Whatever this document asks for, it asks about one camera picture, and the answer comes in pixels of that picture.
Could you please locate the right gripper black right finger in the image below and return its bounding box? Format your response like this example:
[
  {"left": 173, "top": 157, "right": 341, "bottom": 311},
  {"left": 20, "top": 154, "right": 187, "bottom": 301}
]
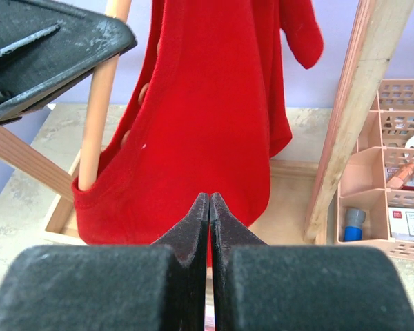
[{"left": 210, "top": 193, "right": 414, "bottom": 330}]

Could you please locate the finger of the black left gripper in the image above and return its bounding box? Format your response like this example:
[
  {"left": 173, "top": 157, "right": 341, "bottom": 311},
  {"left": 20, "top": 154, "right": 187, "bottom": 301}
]
[{"left": 0, "top": 1, "right": 137, "bottom": 126}]

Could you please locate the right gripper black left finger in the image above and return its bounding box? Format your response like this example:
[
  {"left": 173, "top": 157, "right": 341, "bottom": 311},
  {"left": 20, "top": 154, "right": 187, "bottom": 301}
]
[{"left": 0, "top": 194, "right": 209, "bottom": 330}]

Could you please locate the wooden hanger with metal hook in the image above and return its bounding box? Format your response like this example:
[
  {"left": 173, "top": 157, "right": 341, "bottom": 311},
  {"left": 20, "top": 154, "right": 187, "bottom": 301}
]
[{"left": 78, "top": 1, "right": 151, "bottom": 191}]

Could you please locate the red t shirt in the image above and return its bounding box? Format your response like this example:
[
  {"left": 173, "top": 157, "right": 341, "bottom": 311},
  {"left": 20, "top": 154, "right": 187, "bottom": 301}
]
[{"left": 72, "top": 1, "right": 324, "bottom": 245}]

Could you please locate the grey and blue tube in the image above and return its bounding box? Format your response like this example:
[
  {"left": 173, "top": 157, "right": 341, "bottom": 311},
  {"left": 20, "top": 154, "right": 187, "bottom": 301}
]
[{"left": 343, "top": 208, "right": 366, "bottom": 242}]

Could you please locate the peach plastic file organizer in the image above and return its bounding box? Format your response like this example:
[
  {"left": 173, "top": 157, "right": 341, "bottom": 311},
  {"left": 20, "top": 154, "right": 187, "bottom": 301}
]
[{"left": 335, "top": 79, "right": 414, "bottom": 261}]

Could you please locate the white box with red logo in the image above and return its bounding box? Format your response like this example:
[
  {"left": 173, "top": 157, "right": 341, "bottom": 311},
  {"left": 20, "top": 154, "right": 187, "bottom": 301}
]
[{"left": 388, "top": 207, "right": 414, "bottom": 241}]

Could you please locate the copper coloured stick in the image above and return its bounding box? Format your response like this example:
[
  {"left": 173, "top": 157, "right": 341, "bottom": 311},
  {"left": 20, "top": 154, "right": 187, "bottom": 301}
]
[{"left": 386, "top": 163, "right": 414, "bottom": 190}]

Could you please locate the wooden clothes rack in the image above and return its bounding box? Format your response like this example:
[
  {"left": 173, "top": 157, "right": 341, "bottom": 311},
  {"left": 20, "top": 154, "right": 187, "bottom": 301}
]
[{"left": 0, "top": 1, "right": 414, "bottom": 245}]

